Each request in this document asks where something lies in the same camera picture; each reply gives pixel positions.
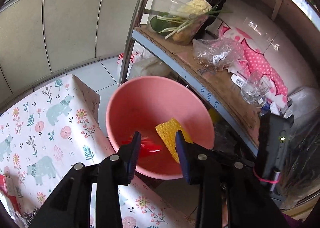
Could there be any floral bear tablecloth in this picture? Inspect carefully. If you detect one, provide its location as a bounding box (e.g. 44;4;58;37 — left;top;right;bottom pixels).
1;75;195;227

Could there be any black blender appliance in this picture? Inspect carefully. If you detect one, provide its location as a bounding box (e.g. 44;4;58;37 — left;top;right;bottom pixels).
191;0;227;40

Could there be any crumpled clear plastic bag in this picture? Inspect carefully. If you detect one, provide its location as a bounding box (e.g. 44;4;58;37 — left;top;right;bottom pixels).
192;37;248;72

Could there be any white bag on floor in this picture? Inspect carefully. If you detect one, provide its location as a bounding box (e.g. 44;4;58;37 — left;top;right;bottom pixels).
127;42;171;80

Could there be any pink polka dot cloth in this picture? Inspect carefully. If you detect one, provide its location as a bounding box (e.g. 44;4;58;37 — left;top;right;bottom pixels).
219;23;288;109

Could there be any pink plastic basin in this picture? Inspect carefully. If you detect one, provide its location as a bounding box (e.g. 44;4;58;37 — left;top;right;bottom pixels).
106;76;215;180

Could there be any grey kitchen cabinet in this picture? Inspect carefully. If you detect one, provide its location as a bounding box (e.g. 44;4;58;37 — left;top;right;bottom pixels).
1;0;138;104

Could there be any clear container with vegetables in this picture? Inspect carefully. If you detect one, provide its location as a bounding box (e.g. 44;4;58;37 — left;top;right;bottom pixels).
148;0;225;45

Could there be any black device with green light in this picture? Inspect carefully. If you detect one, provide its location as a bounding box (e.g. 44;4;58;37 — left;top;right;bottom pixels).
254;112;295;182

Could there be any clear drinking glass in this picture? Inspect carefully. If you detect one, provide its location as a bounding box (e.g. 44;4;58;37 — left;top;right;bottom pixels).
240;71;270;108

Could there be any yellow honeycomb sponge wrapper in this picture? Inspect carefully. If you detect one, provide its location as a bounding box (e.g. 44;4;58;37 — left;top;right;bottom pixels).
156;118;193;163

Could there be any cardboard-covered shelf board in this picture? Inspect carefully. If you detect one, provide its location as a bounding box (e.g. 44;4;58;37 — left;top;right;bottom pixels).
132;26;260;156

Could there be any steel shelf pole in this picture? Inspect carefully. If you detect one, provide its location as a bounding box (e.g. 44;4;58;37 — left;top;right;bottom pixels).
118;0;148;86

